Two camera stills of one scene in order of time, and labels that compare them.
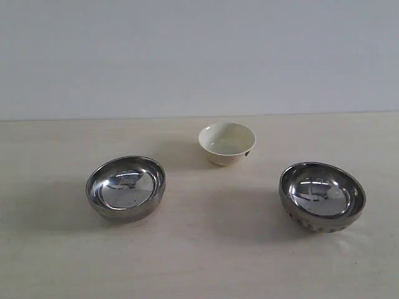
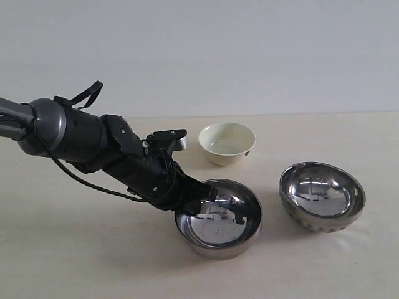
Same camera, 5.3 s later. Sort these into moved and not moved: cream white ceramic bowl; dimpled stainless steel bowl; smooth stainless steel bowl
Moved: smooth stainless steel bowl
Not moved: cream white ceramic bowl; dimpled stainless steel bowl
